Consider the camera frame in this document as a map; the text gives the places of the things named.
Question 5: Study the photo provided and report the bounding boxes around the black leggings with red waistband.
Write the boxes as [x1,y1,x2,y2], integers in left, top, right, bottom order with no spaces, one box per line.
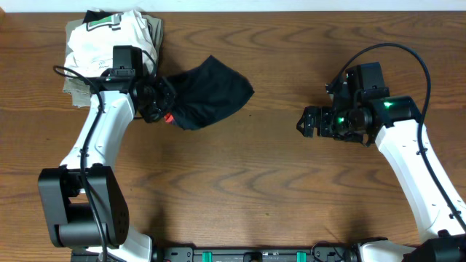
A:
[164,55,254,130]

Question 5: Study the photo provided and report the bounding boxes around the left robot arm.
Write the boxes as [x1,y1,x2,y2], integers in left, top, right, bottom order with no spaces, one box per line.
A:
[38,76,176,261]

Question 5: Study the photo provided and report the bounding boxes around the khaki folded garment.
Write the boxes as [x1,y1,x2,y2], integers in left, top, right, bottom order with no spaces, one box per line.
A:
[62,14,165,109]

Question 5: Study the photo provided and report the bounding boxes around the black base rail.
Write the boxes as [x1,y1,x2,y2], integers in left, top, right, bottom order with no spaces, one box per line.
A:
[71,245,360,262]

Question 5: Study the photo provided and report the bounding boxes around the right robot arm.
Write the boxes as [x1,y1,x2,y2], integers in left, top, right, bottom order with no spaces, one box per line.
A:
[296,96,465,261]

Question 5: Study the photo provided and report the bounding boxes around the white folded t-shirt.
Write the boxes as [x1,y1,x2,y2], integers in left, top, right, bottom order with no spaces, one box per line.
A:
[64,10,163,77]

